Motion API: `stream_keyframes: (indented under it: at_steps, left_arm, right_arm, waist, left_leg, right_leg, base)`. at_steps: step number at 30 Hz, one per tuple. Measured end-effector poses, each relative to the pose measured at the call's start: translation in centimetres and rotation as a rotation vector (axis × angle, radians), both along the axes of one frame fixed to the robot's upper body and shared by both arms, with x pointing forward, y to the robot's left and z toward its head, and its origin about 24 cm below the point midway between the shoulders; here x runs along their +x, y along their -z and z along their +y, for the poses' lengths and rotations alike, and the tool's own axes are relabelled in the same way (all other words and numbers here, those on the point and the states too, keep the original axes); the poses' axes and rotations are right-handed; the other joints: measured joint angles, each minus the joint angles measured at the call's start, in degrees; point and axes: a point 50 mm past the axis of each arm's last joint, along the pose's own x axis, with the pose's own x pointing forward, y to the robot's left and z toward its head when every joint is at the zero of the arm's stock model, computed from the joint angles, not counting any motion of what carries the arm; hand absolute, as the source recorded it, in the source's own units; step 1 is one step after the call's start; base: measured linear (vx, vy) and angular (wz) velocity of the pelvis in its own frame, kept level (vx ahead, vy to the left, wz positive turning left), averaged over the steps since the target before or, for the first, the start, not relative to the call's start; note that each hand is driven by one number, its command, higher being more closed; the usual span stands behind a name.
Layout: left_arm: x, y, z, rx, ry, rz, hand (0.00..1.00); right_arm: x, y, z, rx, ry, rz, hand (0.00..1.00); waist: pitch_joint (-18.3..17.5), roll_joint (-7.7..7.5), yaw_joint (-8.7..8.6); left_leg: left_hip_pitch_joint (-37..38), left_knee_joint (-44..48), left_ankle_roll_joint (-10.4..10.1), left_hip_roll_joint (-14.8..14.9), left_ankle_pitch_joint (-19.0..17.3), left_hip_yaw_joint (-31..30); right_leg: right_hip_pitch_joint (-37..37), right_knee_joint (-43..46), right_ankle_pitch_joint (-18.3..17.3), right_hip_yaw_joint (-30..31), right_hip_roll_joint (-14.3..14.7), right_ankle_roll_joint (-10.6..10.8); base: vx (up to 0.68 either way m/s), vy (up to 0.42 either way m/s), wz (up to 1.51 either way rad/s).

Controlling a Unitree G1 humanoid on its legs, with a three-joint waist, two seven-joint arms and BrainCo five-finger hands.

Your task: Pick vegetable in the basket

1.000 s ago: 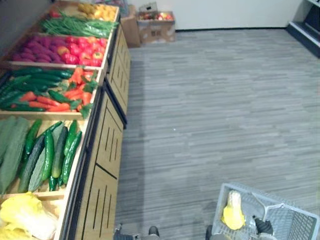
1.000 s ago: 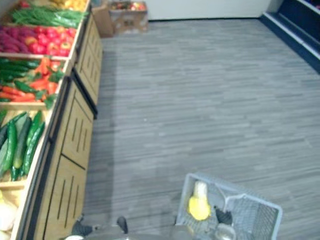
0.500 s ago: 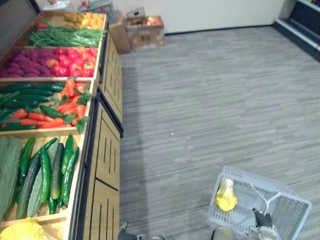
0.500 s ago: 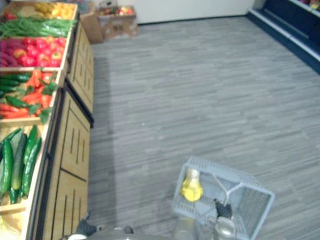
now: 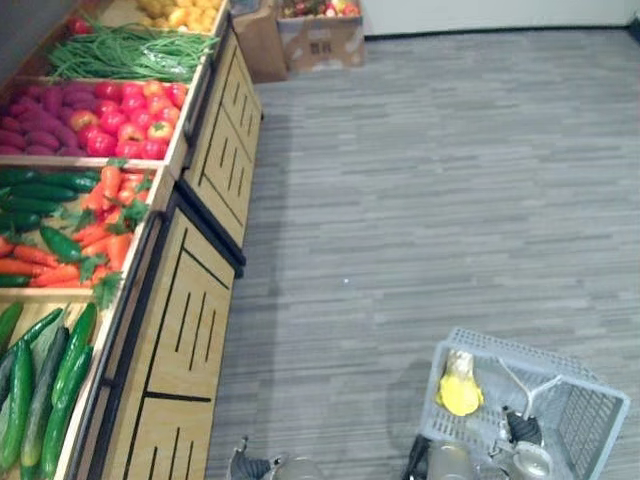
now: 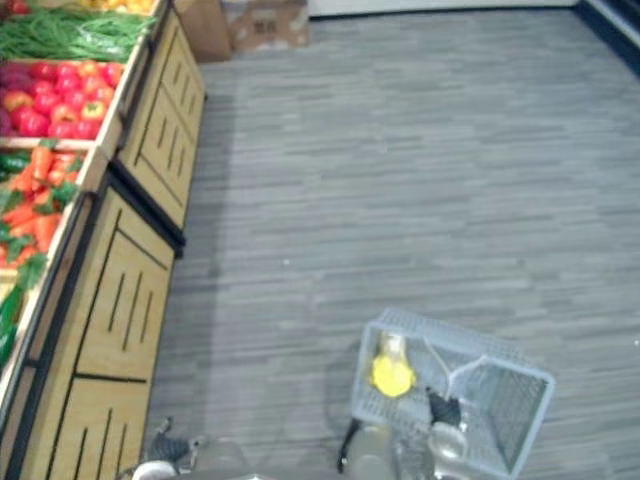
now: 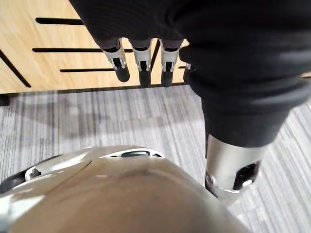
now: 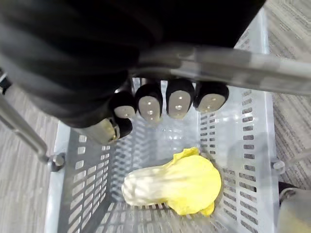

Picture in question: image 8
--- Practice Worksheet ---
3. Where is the yellow napa cabbage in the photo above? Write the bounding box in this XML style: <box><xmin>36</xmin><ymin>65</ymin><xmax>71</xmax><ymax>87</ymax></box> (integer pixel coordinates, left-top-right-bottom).
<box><xmin>121</xmin><ymin>146</ymin><xmax>223</xmax><ymax>217</ymax></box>

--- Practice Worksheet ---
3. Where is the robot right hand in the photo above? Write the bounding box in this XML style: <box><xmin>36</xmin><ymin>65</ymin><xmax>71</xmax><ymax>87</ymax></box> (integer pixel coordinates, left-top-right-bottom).
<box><xmin>0</xmin><ymin>0</ymin><xmax>267</xmax><ymax>147</ymax></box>

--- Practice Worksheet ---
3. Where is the grey perforated plastic basket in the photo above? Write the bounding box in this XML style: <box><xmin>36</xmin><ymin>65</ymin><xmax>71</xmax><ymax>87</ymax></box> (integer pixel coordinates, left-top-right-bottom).
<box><xmin>45</xmin><ymin>7</ymin><xmax>286</xmax><ymax>233</ymax></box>

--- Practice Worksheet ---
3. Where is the grey basket carrying handle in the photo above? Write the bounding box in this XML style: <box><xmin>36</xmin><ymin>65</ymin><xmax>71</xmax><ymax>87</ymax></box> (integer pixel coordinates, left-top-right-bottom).
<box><xmin>128</xmin><ymin>45</ymin><xmax>311</xmax><ymax>95</ymax></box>
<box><xmin>0</xmin><ymin>93</ymin><xmax>67</xmax><ymax>172</ymax></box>

